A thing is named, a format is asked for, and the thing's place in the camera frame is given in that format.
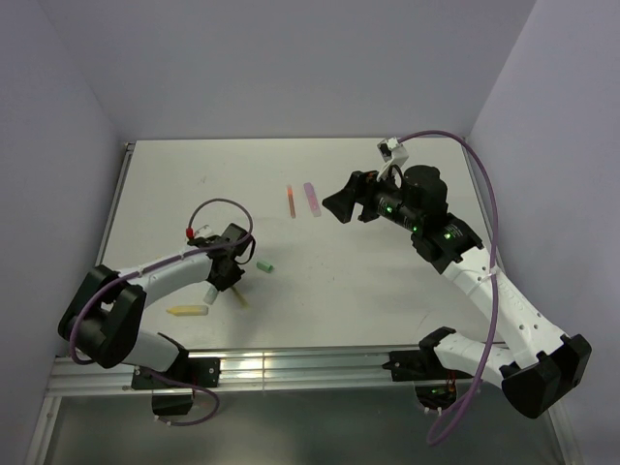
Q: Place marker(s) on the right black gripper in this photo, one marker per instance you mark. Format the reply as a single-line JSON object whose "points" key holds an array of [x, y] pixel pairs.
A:
{"points": [[342, 202]]}

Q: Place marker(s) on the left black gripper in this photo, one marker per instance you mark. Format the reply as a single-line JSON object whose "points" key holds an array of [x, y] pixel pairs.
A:
{"points": [[223, 284]]}

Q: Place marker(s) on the green highlighter pen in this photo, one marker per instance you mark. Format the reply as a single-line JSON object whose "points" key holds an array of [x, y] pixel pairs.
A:
{"points": [[210, 295]]}

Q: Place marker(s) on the yellow thin pen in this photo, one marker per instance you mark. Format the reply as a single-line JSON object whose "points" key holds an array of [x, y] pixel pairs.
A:
{"points": [[239, 297]]}

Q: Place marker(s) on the orange thin pen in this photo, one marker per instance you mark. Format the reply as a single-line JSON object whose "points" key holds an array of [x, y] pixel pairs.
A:
{"points": [[291, 200]]}

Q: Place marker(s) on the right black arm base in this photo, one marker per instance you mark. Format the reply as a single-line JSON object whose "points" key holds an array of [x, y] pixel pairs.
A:
{"points": [[435, 385]]}

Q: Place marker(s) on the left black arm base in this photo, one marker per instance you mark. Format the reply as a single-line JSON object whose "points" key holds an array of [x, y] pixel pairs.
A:
{"points": [[174, 392]]}

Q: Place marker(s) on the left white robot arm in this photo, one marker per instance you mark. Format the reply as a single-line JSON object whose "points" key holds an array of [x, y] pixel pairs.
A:
{"points": [[104, 317]]}

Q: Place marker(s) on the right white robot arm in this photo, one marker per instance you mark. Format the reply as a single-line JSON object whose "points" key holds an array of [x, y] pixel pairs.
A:
{"points": [[540, 363]]}

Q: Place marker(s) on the green pen cap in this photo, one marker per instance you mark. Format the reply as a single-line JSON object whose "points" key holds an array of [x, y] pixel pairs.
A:
{"points": [[264, 266]]}

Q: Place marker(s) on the yellow highlighter pen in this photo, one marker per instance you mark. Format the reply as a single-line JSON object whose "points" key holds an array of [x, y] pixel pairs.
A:
{"points": [[188, 310]]}

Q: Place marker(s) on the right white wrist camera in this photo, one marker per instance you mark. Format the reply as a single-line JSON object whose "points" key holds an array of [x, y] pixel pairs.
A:
{"points": [[393, 153]]}

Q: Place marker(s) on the aluminium front rail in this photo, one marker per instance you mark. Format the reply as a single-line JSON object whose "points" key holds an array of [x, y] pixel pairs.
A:
{"points": [[266, 370]]}

